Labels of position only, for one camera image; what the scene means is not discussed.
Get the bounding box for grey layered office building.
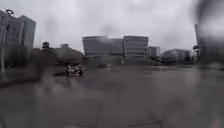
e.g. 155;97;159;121
82;35;150;61

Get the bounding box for vehicle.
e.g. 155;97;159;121
65;62;84;78

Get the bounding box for wet grey paved square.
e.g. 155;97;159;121
0;63;224;128

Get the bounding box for small grey distant building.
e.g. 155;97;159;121
147;45;161;59

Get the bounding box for low building with sloped roof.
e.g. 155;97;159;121
41;43;87;66

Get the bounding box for low pale distant building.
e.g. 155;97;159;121
160;48;194;64

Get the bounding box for dark tall building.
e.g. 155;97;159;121
194;21;224;64

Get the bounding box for tall grey glass building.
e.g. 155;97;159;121
0;9;37;66

